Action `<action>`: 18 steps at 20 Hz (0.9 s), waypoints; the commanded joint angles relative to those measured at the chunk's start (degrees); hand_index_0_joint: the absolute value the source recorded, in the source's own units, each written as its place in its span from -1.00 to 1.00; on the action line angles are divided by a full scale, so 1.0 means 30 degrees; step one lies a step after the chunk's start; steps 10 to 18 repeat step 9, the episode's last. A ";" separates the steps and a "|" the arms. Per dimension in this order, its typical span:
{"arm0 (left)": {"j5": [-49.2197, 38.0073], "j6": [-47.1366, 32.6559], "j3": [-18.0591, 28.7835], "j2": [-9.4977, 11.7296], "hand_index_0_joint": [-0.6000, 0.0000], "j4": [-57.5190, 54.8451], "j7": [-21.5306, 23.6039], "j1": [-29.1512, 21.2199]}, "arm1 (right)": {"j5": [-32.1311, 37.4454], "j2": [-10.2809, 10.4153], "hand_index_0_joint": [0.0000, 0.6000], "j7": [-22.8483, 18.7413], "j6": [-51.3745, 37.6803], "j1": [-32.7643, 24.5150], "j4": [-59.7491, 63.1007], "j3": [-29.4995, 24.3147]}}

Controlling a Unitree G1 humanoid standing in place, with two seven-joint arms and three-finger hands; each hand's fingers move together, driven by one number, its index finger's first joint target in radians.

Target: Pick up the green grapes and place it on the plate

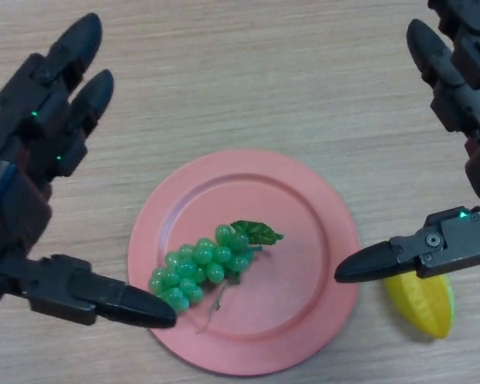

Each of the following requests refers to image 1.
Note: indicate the pink round plate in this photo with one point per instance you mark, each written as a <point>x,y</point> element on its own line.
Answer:
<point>264,304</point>

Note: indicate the yellow starfruit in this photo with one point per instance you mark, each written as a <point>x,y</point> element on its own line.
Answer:
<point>424,304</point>

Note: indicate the green grape bunch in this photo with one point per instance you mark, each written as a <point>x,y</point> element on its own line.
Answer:
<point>208,260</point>

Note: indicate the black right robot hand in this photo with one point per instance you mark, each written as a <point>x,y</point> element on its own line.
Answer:
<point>468,120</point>

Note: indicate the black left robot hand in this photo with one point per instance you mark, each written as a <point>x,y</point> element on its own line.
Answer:
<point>24,180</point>

